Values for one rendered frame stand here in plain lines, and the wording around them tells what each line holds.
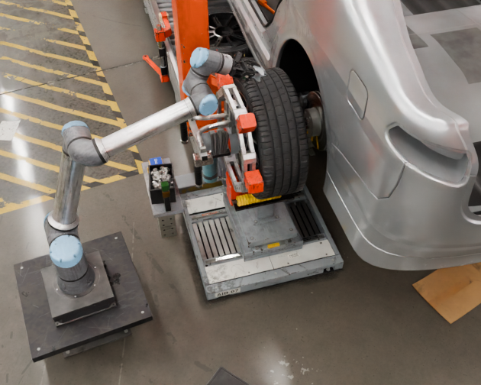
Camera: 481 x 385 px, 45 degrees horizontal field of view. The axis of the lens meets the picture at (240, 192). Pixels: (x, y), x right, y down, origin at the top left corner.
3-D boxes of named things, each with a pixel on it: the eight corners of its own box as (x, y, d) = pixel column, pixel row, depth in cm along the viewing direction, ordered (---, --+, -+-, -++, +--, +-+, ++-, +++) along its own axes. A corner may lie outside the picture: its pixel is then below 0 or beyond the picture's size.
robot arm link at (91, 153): (69, 164, 239) (216, 94, 244) (62, 145, 247) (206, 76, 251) (81, 181, 248) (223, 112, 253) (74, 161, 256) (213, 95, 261)
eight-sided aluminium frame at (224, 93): (255, 211, 304) (257, 132, 264) (243, 214, 303) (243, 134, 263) (228, 143, 340) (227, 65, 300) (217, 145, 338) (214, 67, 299)
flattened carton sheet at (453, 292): (514, 279, 344) (516, 275, 342) (449, 324, 323) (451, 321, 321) (474, 245, 361) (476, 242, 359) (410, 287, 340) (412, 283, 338)
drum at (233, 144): (245, 157, 302) (245, 137, 292) (204, 165, 298) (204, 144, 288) (237, 140, 312) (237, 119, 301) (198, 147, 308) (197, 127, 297)
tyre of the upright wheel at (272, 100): (317, 131, 261) (273, 40, 299) (267, 141, 257) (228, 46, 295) (301, 215, 314) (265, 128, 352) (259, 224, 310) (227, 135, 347)
